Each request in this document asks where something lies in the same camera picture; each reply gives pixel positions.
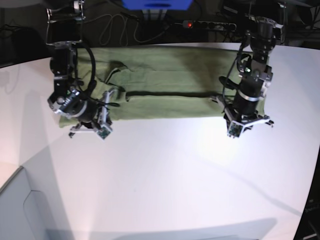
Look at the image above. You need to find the green T-shirt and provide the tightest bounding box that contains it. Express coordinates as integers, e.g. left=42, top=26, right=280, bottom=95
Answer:
left=58, top=46, right=266, bottom=130

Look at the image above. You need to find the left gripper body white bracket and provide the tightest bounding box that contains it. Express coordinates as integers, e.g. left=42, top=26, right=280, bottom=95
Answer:
left=211, top=95, right=275, bottom=138

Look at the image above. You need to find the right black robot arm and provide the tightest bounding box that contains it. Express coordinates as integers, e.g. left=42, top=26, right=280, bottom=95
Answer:
left=46, top=0, right=117, bottom=140

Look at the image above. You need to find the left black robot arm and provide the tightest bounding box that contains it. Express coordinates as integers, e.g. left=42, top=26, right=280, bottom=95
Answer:
left=211, top=15, right=280, bottom=138

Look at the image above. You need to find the blue box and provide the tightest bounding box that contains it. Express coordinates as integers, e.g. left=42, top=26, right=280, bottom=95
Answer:
left=122, top=0, right=193, bottom=11

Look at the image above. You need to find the black power strip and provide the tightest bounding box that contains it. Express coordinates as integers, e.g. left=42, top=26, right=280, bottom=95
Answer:
left=182, top=20, right=237, bottom=32

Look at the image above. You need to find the grey cable on floor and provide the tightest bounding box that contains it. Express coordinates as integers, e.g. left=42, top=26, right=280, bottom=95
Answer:
left=82, top=13, right=171, bottom=46

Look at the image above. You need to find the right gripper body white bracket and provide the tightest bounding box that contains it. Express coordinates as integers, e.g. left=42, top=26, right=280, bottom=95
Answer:
left=68, top=88, right=118, bottom=140

